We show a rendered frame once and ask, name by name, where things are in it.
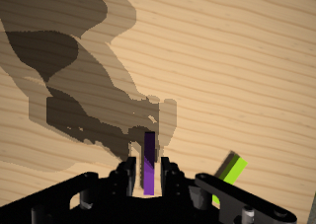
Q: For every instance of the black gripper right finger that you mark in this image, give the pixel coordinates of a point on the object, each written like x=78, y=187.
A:
x=236, y=206

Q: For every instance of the lime green rod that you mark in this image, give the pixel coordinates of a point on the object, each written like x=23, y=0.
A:
x=232, y=172

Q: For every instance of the purple rod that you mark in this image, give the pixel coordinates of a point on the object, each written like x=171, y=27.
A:
x=149, y=162

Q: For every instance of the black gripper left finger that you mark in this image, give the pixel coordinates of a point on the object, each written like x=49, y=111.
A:
x=52, y=204

